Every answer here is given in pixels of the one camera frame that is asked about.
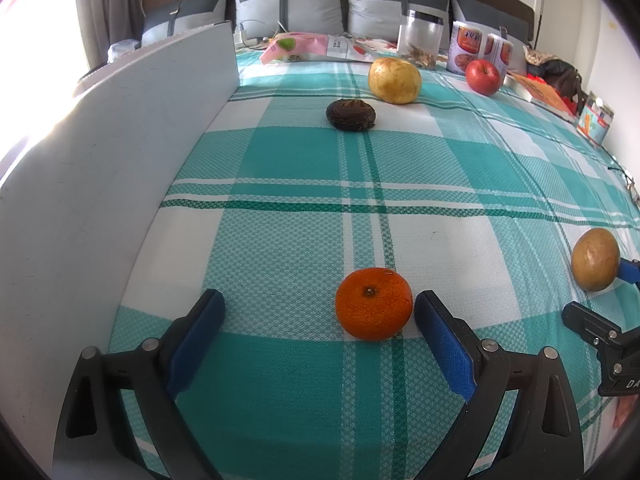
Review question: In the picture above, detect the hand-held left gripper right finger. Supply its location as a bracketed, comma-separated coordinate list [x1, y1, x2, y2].
[414, 290, 586, 480]

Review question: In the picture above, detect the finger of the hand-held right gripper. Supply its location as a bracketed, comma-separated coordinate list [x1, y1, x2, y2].
[617, 258, 640, 287]
[561, 301, 626, 358]

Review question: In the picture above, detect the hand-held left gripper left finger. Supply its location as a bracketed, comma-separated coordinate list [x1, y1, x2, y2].
[52, 288, 226, 480]

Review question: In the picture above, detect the brownish green pear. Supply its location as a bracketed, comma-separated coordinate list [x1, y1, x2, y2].
[571, 227, 621, 293]

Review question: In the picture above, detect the orange tangerine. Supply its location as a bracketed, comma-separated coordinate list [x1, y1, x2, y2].
[335, 267, 415, 342]

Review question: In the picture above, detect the white cardboard box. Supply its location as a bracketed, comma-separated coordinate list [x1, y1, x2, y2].
[0, 21, 242, 480]

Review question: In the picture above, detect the red apple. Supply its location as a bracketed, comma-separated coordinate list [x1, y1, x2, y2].
[465, 59, 502, 97]

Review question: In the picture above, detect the dark dried fruit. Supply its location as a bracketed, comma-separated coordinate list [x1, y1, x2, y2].
[326, 99, 377, 132]

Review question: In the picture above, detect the yellow apple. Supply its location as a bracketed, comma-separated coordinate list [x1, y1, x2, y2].
[368, 57, 422, 105]

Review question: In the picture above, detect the small colourful box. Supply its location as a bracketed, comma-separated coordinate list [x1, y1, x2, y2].
[576, 91, 615, 147]

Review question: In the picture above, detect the teal plaid blanket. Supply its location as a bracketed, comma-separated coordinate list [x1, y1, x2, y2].
[107, 52, 640, 480]

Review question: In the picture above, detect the orange book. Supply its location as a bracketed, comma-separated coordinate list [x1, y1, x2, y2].
[505, 71, 581, 124]

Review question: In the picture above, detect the brown handbag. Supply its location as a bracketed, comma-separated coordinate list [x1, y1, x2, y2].
[525, 50, 584, 106]

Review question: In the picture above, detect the red and silver can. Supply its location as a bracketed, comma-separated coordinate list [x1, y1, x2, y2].
[482, 33, 516, 74]
[446, 21, 485, 75]

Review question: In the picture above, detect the grey two-tone pillow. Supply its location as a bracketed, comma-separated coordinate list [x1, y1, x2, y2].
[450, 0, 534, 47]
[341, 0, 452, 42]
[232, 0, 347, 37]
[141, 0, 234, 47]

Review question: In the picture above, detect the clear bag of snacks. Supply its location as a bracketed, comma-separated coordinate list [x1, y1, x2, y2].
[107, 40, 142, 64]

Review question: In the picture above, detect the pink snack packet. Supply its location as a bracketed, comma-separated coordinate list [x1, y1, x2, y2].
[260, 31, 332, 65]

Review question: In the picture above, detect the white snack packet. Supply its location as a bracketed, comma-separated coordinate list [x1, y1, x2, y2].
[327, 35, 401, 64]

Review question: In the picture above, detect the clear jar black lid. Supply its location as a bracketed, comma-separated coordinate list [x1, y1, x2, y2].
[397, 9, 446, 70]

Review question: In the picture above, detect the grey curtain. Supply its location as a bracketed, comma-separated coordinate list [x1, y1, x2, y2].
[72, 0, 147, 72]

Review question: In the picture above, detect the bunch of keys with cord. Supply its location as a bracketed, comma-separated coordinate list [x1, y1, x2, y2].
[607, 162, 640, 208]

